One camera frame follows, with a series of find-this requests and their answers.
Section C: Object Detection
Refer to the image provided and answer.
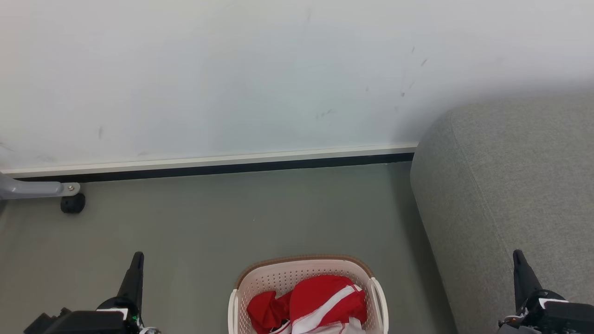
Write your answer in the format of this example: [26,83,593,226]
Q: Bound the grey metal stand leg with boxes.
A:
[0,172,81,201]

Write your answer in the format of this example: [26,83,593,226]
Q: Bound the white plastic laundry basket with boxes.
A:
[227,254,389,334]

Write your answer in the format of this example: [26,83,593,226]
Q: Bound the black caster wheel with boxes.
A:
[60,193,86,214]

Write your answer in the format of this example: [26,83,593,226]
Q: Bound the grey fabric sofa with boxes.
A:
[410,90,594,334]

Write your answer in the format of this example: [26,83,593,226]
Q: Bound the red and white garment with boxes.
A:
[246,275,368,334]

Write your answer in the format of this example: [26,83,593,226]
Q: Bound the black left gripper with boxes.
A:
[97,251,145,334]

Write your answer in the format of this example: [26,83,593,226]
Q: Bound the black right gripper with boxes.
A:
[512,250,569,326]

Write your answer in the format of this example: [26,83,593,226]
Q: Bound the white and black baseboard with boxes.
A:
[0,144,418,182]

